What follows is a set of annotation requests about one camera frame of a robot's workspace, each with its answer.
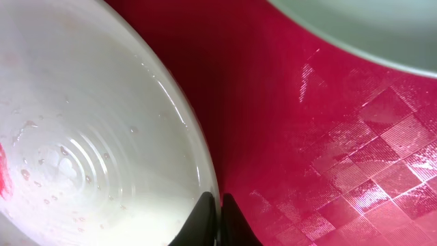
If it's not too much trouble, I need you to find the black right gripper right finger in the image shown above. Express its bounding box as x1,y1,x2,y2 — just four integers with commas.
221,193,262,246

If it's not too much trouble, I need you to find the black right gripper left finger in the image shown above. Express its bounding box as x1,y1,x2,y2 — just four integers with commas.
169,191,216,246

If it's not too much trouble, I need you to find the white plate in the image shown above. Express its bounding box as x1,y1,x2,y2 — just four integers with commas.
1,0,219,245

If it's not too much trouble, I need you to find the red plastic tray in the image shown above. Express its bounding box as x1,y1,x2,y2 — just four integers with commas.
109,0,436,245

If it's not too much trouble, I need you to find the pale green plate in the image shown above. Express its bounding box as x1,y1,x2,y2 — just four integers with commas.
269,0,436,78

